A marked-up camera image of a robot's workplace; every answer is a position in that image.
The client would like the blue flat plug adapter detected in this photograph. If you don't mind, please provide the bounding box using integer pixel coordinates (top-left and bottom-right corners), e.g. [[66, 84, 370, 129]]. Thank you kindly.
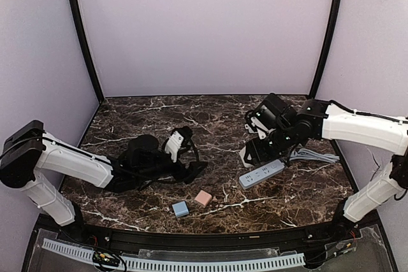
[[172, 201, 189, 218]]

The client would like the black frame post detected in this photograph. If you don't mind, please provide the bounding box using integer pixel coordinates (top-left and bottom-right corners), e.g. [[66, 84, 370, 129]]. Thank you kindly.
[[69, 0, 105, 104], [308, 0, 341, 98]]

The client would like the pink plug adapter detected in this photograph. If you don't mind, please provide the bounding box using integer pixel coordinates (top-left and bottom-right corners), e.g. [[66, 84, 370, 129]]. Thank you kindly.
[[194, 190, 212, 207]]

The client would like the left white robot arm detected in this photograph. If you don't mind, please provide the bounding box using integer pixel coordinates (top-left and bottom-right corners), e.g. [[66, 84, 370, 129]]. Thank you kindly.
[[1, 120, 208, 229]]

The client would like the white slotted cable duct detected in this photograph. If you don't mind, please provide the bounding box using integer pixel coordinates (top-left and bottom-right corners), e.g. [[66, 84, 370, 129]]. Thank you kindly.
[[41, 238, 305, 271]]

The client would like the left black frame post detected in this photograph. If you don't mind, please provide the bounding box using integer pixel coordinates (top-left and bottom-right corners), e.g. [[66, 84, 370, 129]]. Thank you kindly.
[[69, 0, 105, 104]]

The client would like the right black frame post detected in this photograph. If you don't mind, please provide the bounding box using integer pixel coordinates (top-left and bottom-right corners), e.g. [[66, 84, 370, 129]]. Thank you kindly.
[[308, 0, 341, 98]]

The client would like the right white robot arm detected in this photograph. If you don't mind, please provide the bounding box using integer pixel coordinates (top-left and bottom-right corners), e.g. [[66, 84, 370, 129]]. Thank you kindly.
[[240, 94, 407, 227]]

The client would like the blue-grey power strip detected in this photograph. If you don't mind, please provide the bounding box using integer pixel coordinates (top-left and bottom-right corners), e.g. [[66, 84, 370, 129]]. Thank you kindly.
[[239, 160, 286, 190]]

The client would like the grey power strip cable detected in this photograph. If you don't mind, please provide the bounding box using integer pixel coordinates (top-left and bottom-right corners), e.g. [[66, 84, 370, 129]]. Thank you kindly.
[[288, 147, 341, 164]]

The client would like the white colourful power strip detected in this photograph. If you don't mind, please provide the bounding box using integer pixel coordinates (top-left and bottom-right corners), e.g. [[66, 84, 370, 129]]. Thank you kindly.
[[245, 117, 258, 134]]

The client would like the black front frame rail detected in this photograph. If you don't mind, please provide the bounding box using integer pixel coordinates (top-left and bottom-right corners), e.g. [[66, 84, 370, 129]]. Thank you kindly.
[[38, 213, 380, 255]]

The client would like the small green circuit board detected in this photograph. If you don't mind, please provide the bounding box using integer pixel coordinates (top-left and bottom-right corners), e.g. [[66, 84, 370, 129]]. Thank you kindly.
[[92, 251, 121, 267]]

